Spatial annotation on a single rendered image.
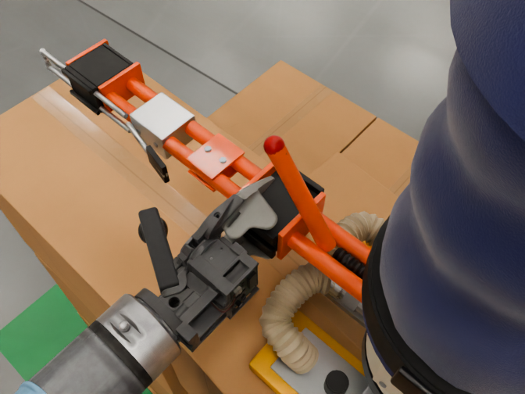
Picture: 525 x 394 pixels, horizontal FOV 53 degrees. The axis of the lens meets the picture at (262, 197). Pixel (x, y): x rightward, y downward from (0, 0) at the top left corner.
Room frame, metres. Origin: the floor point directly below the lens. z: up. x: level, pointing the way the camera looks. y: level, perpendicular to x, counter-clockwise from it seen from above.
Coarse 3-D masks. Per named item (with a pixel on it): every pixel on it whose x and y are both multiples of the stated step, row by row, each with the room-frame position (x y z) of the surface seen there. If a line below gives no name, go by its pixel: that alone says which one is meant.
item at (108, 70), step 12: (96, 48) 0.63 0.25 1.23; (108, 48) 0.63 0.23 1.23; (72, 60) 0.61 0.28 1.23; (84, 60) 0.61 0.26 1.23; (96, 60) 0.61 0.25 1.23; (108, 60) 0.61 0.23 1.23; (120, 60) 0.61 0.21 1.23; (84, 72) 0.58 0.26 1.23; (96, 72) 0.58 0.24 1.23; (108, 72) 0.58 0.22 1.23; (120, 72) 0.58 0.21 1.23; (132, 72) 0.59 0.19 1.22; (96, 84) 0.56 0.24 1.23; (108, 84) 0.56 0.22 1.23; (120, 84) 0.57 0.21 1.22; (132, 96) 0.58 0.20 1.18; (108, 108) 0.55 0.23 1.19
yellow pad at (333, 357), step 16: (304, 320) 0.26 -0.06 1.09; (320, 336) 0.24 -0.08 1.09; (272, 352) 0.22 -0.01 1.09; (320, 352) 0.22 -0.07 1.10; (336, 352) 0.22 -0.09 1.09; (256, 368) 0.20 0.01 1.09; (272, 368) 0.19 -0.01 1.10; (288, 368) 0.19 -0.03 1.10; (320, 368) 0.19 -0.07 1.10; (336, 368) 0.19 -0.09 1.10; (352, 368) 0.19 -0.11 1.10; (272, 384) 0.18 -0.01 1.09; (288, 384) 0.18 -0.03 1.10; (304, 384) 0.18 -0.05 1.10; (320, 384) 0.18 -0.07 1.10; (336, 384) 0.17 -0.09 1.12; (352, 384) 0.18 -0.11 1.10
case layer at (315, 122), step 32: (256, 96) 1.23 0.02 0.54; (288, 96) 1.23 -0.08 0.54; (320, 96) 1.23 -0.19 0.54; (224, 128) 1.09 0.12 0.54; (256, 128) 1.09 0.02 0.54; (288, 128) 1.09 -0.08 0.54; (320, 128) 1.09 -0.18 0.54; (352, 128) 1.09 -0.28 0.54; (384, 128) 1.09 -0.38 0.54; (320, 160) 0.96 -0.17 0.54; (352, 160) 0.96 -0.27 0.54; (384, 160) 0.96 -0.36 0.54; (64, 288) 0.61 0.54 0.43
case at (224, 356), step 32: (352, 192) 0.48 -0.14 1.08; (384, 192) 0.48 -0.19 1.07; (256, 256) 0.36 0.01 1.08; (288, 256) 0.36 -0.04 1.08; (224, 320) 0.27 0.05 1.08; (256, 320) 0.27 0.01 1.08; (320, 320) 0.27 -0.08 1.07; (352, 320) 0.27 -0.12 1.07; (224, 352) 0.22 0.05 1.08; (256, 352) 0.22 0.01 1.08; (352, 352) 0.22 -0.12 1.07; (192, 384) 0.24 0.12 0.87; (224, 384) 0.18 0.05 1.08; (256, 384) 0.18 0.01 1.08
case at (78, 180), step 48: (48, 96) 0.82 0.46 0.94; (0, 144) 0.69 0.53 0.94; (48, 144) 0.69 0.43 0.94; (96, 144) 0.69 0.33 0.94; (192, 144) 0.69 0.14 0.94; (240, 144) 0.69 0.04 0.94; (0, 192) 0.57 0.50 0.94; (48, 192) 0.57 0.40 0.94; (96, 192) 0.57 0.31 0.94; (144, 192) 0.57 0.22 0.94; (192, 192) 0.57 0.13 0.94; (48, 240) 0.47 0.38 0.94; (96, 240) 0.47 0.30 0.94; (96, 288) 0.37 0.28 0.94
